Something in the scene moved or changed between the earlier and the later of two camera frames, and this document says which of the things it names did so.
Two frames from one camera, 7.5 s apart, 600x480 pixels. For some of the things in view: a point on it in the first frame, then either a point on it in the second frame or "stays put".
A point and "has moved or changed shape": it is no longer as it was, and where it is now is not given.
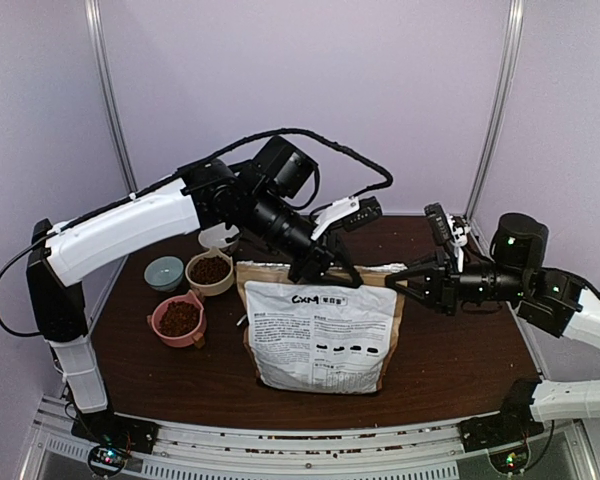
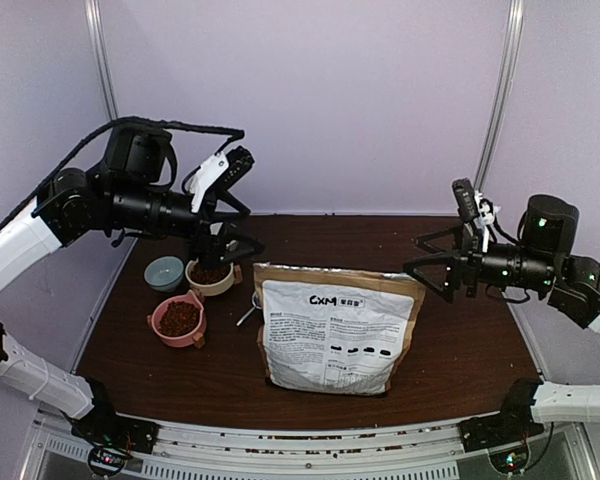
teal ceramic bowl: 164,273 stays put
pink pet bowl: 179,321 stays put
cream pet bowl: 210,272 stays put
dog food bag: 318,337 has moved or changed shape
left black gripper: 316,263 to 210,252
